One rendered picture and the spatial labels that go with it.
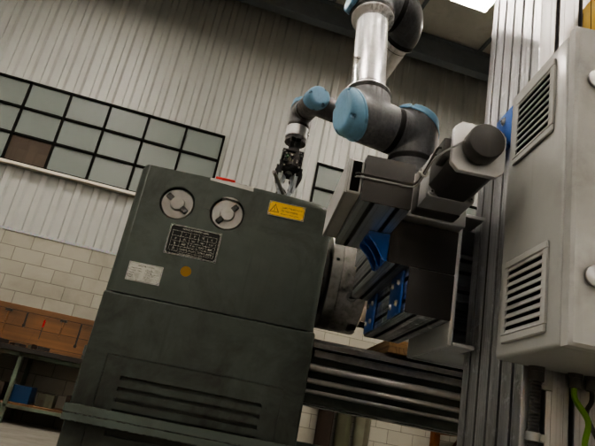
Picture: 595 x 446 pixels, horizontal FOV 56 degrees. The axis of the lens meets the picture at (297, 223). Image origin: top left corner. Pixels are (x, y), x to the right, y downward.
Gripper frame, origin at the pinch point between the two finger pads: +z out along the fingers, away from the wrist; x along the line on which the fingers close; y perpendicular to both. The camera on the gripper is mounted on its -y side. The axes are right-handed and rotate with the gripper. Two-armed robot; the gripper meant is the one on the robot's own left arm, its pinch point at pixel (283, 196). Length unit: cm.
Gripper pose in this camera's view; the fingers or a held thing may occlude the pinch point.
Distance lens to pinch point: 185.8
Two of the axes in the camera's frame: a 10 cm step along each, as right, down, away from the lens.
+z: -1.8, 9.2, -3.3
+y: 1.1, -3.2, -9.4
